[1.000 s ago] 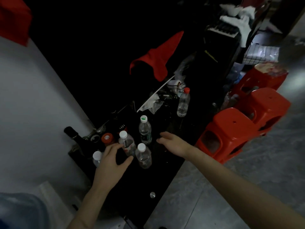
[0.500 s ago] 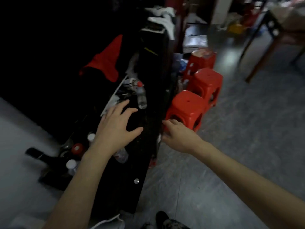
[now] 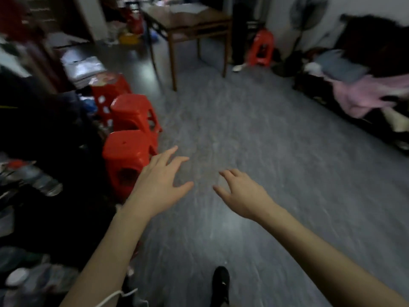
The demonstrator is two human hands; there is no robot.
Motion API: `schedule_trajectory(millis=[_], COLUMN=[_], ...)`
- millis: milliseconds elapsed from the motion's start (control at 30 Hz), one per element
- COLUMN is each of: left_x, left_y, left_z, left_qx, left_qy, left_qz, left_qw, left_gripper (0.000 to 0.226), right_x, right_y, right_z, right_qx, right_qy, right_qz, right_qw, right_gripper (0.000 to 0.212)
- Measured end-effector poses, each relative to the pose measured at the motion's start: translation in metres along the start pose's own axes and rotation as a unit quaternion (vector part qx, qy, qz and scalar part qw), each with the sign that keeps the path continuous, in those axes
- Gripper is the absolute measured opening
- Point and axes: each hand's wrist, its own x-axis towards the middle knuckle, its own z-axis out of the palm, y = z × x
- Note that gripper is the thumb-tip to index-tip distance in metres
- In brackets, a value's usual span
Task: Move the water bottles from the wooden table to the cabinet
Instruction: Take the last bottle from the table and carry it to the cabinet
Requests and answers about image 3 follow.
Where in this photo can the person's right hand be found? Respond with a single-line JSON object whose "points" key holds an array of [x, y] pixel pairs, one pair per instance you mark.
{"points": [[247, 198]]}

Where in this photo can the person's left hand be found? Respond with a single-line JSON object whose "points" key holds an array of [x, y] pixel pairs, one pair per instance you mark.
{"points": [[156, 188]]}

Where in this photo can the person's right forearm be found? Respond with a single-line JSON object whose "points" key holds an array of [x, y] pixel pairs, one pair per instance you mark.
{"points": [[326, 265]]}

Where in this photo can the person's left forearm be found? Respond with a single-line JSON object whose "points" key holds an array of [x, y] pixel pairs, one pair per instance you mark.
{"points": [[102, 265]]}

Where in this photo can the red plastic stool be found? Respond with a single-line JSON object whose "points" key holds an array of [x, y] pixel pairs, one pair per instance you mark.
{"points": [[262, 44], [124, 150], [108, 92], [134, 108]]}

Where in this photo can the black shoe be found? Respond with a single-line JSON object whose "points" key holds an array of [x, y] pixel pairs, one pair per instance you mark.
{"points": [[220, 284]]}

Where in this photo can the small blue plastic bag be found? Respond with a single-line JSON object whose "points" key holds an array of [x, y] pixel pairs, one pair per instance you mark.
{"points": [[88, 105]]}

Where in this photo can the clear bottle red cap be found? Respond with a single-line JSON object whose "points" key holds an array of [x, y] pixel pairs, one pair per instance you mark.
{"points": [[35, 180]]}

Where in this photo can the colourful snack packet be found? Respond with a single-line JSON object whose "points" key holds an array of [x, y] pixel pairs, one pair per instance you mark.
{"points": [[102, 78]]}

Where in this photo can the silver foil bags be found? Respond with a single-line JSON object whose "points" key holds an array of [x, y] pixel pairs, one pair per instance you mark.
{"points": [[83, 68]]}

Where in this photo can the yellow box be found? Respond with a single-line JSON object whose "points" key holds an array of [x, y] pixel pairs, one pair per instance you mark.
{"points": [[129, 38]]}

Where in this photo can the pink blanket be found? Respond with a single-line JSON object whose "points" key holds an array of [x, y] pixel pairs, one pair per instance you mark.
{"points": [[364, 95]]}

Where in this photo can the gray folded blanket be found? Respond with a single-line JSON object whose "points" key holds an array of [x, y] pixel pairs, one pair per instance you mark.
{"points": [[342, 68]]}

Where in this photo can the cream cushion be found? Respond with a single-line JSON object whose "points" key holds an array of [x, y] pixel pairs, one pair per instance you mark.
{"points": [[397, 119]]}

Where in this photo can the large brown dining table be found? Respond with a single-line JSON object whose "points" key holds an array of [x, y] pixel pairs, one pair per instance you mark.
{"points": [[188, 15]]}

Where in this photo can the standing electric fan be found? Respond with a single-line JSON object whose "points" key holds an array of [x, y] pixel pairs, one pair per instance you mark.
{"points": [[308, 12]]}

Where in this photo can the dark red upright panel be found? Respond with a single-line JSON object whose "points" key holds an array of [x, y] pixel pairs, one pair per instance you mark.
{"points": [[9, 15]]}

